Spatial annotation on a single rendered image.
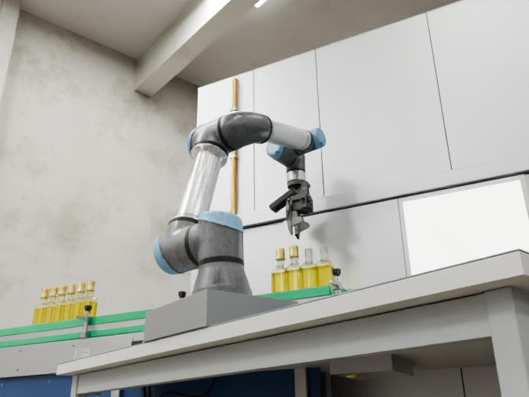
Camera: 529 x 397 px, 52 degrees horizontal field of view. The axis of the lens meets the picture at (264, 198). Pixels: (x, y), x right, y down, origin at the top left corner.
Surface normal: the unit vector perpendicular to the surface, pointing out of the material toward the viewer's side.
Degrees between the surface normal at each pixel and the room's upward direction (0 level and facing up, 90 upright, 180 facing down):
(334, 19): 180
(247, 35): 180
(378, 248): 90
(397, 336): 90
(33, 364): 90
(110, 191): 90
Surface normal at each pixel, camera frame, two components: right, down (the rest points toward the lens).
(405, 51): -0.47, -0.34
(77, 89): 0.64, -0.31
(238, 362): -0.77, -0.24
